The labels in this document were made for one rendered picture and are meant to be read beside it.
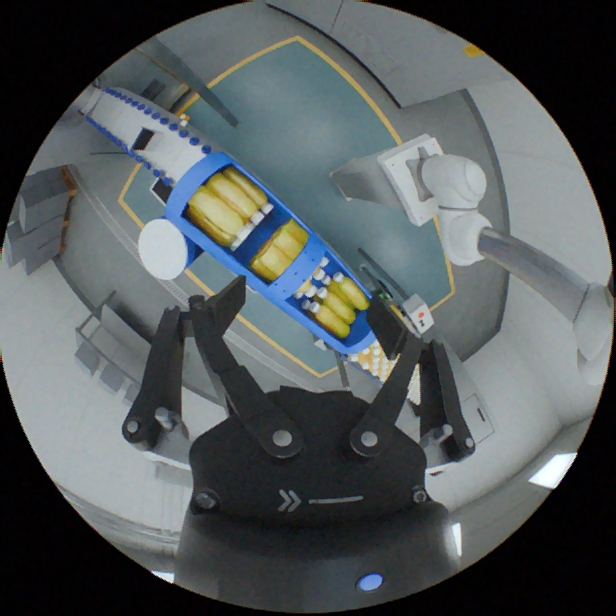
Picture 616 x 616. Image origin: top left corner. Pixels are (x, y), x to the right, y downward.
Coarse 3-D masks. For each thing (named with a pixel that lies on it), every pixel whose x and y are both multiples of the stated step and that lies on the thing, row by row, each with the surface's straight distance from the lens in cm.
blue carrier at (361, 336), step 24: (192, 168) 57; (216, 168) 56; (240, 168) 62; (192, 192) 54; (168, 216) 63; (264, 216) 76; (288, 216) 70; (264, 240) 78; (312, 240) 58; (240, 264) 55; (312, 264) 55; (336, 264) 77; (264, 288) 58; (288, 288) 55; (288, 312) 65; (360, 312) 92; (336, 336) 93; (360, 336) 84
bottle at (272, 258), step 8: (272, 248) 55; (264, 256) 55; (272, 256) 55; (280, 256) 56; (264, 264) 56; (272, 264) 55; (280, 264) 55; (288, 264) 56; (272, 272) 58; (280, 272) 56; (304, 288) 60
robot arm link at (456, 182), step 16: (432, 160) 75; (448, 160) 69; (464, 160) 68; (432, 176) 72; (448, 176) 66; (464, 176) 64; (480, 176) 68; (432, 192) 79; (448, 192) 68; (464, 192) 65; (480, 192) 67; (464, 208) 69
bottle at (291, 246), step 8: (280, 232) 63; (288, 232) 60; (272, 240) 62; (280, 240) 58; (288, 240) 59; (296, 240) 61; (280, 248) 60; (288, 248) 59; (296, 248) 60; (288, 256) 60; (296, 256) 60
